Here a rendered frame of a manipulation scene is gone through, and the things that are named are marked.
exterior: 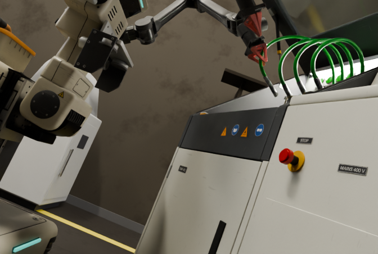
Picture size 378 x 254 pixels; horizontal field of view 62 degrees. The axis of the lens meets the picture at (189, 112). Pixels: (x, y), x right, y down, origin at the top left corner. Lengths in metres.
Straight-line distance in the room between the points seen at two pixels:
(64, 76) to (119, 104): 2.31
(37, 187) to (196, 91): 1.81
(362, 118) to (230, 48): 3.04
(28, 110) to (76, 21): 0.38
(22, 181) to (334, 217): 2.47
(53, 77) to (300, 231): 0.94
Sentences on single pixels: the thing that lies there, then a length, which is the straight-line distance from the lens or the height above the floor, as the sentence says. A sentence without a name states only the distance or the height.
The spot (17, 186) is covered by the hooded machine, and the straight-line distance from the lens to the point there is 2.85.
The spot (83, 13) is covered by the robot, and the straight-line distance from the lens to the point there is 1.33.
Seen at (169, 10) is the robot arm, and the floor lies 1.41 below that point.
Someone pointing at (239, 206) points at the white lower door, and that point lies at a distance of 0.88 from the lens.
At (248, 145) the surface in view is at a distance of 0.95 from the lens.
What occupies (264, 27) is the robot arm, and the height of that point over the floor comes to 1.38.
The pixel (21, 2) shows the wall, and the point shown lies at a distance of 4.34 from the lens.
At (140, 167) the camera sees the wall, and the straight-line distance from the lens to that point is 3.36.
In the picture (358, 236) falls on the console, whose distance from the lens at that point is 0.62.
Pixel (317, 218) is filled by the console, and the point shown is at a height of 0.69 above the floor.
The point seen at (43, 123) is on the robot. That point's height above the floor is 0.66.
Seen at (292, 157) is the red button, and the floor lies 0.80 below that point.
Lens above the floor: 0.67
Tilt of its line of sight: 11 degrees up
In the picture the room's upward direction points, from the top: 22 degrees clockwise
